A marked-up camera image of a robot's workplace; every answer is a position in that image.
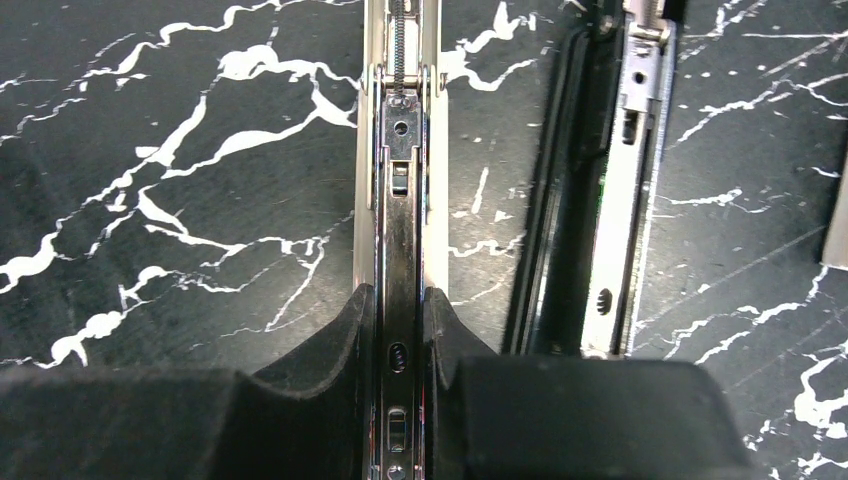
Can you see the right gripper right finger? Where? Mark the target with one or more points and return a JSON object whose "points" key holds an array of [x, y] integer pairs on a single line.
{"points": [[553, 417]]}

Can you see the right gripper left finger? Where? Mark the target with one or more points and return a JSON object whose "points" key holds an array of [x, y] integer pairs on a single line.
{"points": [[301, 417]]}

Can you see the black stapler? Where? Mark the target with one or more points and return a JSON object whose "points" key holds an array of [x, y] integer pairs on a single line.
{"points": [[577, 287]]}

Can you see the beige stapler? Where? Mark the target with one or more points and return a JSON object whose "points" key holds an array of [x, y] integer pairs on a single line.
{"points": [[399, 156]]}

